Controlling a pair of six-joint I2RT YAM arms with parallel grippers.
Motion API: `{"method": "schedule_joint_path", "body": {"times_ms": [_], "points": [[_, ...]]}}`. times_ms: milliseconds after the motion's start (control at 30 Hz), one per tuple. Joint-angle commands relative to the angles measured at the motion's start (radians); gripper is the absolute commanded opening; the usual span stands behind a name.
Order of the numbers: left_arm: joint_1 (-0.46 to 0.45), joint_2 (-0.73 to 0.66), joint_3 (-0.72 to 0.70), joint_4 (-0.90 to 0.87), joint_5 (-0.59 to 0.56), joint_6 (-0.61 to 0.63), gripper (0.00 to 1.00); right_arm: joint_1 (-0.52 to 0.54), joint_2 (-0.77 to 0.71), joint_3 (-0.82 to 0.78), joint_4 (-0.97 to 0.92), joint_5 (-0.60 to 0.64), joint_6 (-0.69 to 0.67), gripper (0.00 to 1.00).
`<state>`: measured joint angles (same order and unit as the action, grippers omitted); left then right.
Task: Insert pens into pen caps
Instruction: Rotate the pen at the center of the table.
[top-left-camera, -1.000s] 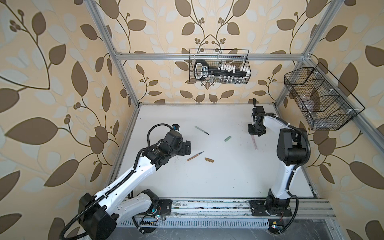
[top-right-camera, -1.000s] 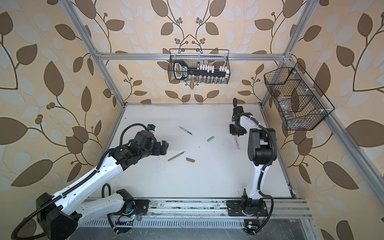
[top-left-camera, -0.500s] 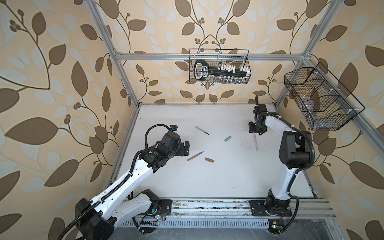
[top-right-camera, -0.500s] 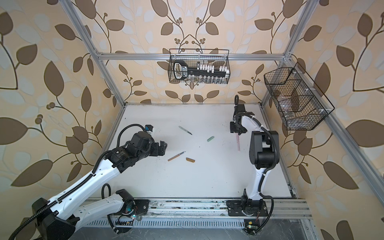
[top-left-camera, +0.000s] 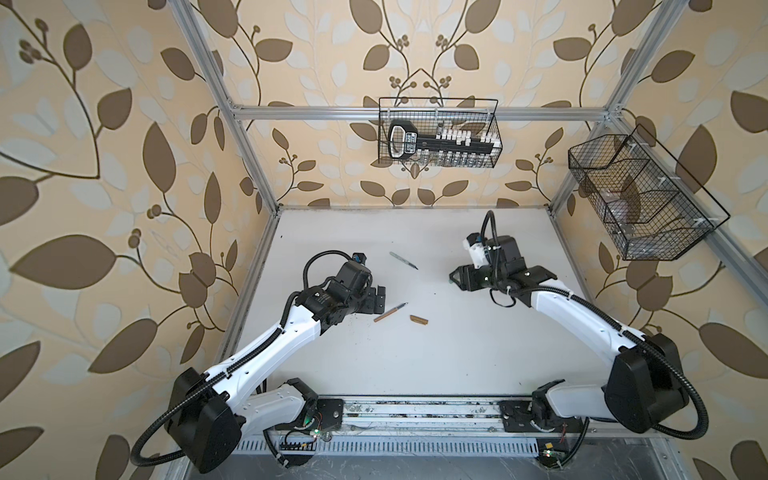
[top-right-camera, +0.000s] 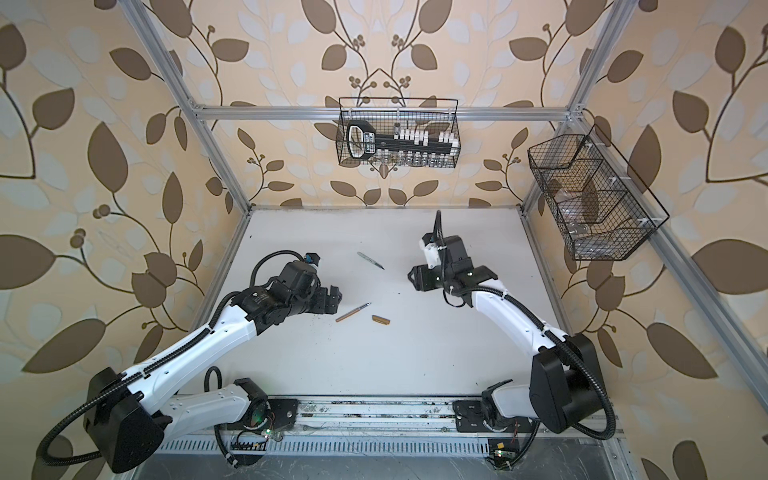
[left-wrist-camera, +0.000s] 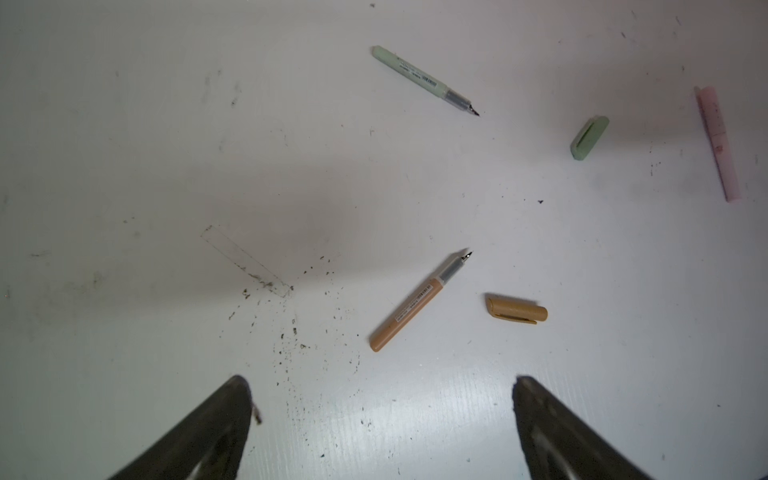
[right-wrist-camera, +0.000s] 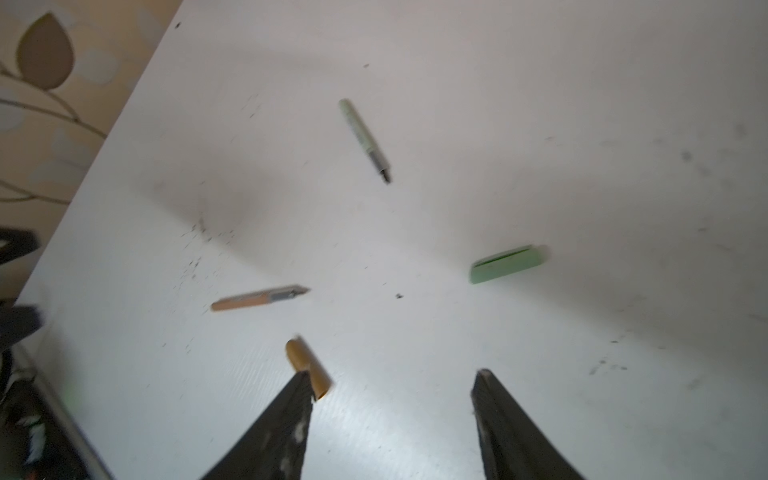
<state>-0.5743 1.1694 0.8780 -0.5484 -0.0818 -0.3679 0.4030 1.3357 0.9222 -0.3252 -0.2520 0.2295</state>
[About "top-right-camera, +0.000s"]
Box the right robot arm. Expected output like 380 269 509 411
408 231 617 440

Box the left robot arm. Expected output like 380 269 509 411
83 257 343 473

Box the brown pen uncapped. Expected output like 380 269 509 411
335 302 372 323

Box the brown pen cap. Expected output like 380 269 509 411
372 315 391 325

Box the green pen uncapped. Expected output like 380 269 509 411
356 251 386 270

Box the black tool in basket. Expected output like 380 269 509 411
337 120 461 160

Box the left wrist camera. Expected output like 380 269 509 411
304 252 320 267

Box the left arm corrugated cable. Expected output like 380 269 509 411
35 249 310 468

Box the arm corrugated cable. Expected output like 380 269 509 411
431 209 618 442
35 249 310 468

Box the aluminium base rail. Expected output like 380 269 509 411
137 394 628 457

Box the black wire basket centre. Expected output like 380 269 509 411
335 95 462 169

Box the black wire basket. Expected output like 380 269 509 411
335 95 462 169
527 125 670 261

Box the black wire basket right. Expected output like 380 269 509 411
527 125 670 261

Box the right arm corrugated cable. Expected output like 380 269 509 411
431 209 618 442

